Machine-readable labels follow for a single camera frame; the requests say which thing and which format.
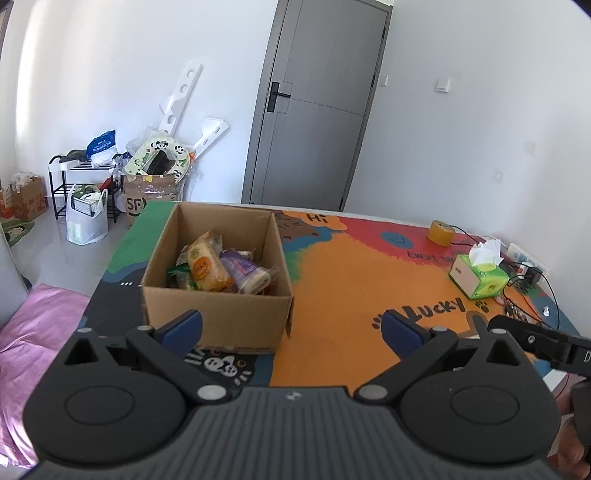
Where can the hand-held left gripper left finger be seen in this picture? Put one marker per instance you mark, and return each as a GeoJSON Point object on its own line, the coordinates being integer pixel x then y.
{"type": "Point", "coordinates": [182, 330]}

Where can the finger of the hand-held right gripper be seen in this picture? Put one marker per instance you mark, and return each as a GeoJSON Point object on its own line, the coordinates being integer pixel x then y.
{"type": "Point", "coordinates": [535, 339]}

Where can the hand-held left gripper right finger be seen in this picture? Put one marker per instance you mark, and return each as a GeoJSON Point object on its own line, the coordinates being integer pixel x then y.
{"type": "Point", "coordinates": [401, 330]}

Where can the bright green snack packet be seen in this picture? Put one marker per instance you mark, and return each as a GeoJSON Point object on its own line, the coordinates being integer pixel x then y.
{"type": "Point", "coordinates": [180, 277]}

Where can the orange biscuit packet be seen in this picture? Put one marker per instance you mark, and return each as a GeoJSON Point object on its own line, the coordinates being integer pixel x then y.
{"type": "Point", "coordinates": [207, 265]}

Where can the long white purple snack packet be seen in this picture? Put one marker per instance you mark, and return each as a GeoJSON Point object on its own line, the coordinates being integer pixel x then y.
{"type": "Point", "coordinates": [247, 274]}

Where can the person's right hand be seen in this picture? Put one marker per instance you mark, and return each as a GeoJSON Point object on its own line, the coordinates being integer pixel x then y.
{"type": "Point", "coordinates": [565, 457]}

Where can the small white object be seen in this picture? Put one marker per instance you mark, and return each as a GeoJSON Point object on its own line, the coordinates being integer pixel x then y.
{"type": "Point", "coordinates": [546, 310]}

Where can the bunch of keys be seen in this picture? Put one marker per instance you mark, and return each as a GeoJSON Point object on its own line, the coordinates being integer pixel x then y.
{"type": "Point", "coordinates": [515, 307]}

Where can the black charger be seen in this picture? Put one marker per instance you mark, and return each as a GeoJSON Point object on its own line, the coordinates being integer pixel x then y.
{"type": "Point", "coordinates": [533, 275]}

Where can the green tissue box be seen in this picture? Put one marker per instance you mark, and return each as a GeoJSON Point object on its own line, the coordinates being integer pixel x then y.
{"type": "Point", "coordinates": [480, 279]}

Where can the white power strip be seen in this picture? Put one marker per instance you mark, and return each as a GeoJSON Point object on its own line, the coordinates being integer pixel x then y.
{"type": "Point", "coordinates": [524, 256]}

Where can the yellow tape roll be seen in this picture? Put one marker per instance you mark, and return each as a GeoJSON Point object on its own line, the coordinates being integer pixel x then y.
{"type": "Point", "coordinates": [441, 233]}

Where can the printed brown cardboard box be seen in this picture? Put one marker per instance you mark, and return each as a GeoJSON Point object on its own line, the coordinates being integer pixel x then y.
{"type": "Point", "coordinates": [147, 198]}

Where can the white plastic bag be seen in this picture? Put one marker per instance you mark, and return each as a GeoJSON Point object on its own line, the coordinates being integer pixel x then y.
{"type": "Point", "coordinates": [85, 226]}

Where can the pink blanket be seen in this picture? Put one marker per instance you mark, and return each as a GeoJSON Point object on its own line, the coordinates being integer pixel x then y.
{"type": "Point", "coordinates": [32, 341]}

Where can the black shoe rack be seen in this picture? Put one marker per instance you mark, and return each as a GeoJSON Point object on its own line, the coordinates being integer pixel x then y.
{"type": "Point", "coordinates": [57, 184]}

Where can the green floor mat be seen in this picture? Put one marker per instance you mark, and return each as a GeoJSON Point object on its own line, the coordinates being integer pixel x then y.
{"type": "Point", "coordinates": [16, 233]}

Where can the short white board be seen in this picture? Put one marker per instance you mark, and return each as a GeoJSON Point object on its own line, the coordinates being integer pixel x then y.
{"type": "Point", "coordinates": [210, 136]}

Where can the brown carton with orange print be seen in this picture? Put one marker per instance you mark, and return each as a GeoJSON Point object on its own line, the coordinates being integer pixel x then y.
{"type": "Point", "coordinates": [30, 201]}

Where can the blue plastic bag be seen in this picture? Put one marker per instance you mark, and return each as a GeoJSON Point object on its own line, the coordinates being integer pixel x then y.
{"type": "Point", "coordinates": [101, 144]}

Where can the small orange carton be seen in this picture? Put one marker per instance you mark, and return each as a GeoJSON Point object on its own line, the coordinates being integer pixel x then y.
{"type": "Point", "coordinates": [5, 203]}

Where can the grey door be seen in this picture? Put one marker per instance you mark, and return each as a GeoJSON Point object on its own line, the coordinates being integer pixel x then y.
{"type": "Point", "coordinates": [314, 115]}

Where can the white board with holes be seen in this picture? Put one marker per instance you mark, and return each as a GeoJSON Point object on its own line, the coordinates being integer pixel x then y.
{"type": "Point", "coordinates": [182, 94]}

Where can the white wall switch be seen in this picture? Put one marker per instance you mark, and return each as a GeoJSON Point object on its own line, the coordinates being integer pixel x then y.
{"type": "Point", "coordinates": [443, 85]}

